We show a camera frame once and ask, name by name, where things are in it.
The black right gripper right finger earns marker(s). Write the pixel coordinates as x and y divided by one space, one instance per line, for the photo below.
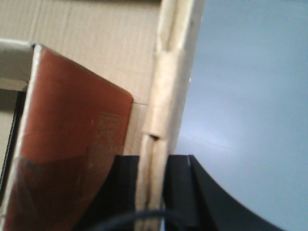
201 203

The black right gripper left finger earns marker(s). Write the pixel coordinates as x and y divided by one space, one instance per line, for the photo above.
117 195

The worn cardboard box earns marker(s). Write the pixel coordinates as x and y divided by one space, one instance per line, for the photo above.
145 47

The red brown booklet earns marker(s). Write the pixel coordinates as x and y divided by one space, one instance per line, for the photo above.
70 124

